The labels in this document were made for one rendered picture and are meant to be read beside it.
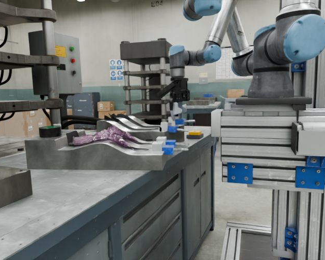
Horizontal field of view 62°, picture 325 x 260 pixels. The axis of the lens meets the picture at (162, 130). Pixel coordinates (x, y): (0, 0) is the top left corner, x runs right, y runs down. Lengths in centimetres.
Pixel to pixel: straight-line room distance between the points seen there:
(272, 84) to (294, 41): 18
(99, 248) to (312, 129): 71
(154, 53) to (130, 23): 328
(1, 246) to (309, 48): 85
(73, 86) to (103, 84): 656
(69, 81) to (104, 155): 110
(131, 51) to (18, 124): 238
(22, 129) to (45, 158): 396
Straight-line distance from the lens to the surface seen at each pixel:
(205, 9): 79
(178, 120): 134
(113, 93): 841
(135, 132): 128
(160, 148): 97
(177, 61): 133
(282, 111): 96
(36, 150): 107
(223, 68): 765
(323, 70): 117
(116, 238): 92
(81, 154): 100
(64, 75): 196
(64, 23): 940
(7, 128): 518
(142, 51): 532
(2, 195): 77
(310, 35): 86
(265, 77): 96
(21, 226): 66
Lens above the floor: 107
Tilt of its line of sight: 8 degrees down
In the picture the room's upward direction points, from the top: 2 degrees counter-clockwise
